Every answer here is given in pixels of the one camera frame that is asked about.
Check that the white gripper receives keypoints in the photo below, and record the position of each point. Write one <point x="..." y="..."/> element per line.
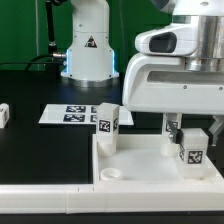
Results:
<point x="160" y="84"/>

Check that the white square tabletop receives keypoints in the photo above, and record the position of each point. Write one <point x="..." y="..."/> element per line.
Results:
<point x="137" y="158"/>

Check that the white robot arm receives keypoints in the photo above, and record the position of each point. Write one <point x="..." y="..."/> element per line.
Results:
<point x="89" y="59"/>

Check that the white L-shaped obstacle fence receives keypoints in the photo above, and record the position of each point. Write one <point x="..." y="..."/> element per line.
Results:
<point x="111" y="197"/>

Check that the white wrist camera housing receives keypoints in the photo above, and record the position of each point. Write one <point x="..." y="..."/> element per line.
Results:
<point x="174" y="40"/>

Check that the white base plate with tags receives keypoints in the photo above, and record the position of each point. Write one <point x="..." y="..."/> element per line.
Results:
<point x="73" y="114"/>

